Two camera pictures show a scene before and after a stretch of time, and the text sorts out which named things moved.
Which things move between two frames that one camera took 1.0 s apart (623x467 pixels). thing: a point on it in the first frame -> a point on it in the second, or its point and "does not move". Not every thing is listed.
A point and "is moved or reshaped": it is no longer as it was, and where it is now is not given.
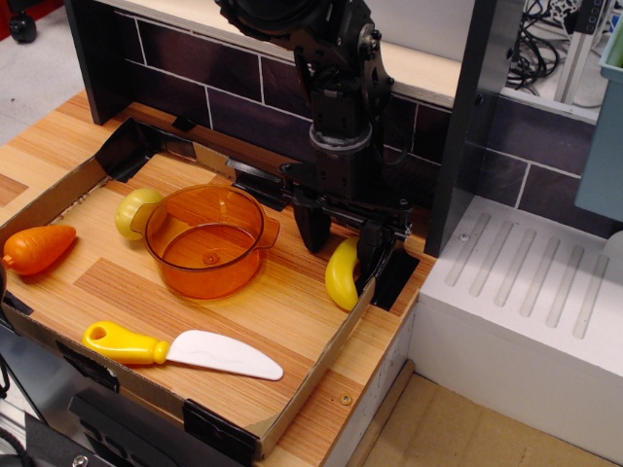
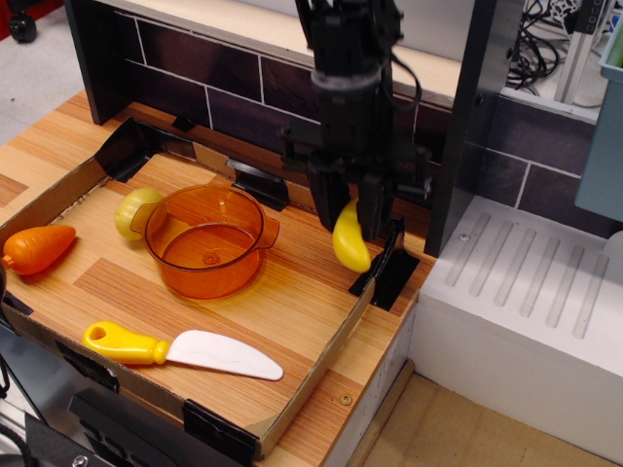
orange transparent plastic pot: (207, 239) does not move
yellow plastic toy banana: (337, 274) is moved or reshaped
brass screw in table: (346, 399) does not move
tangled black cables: (533, 53) does not move
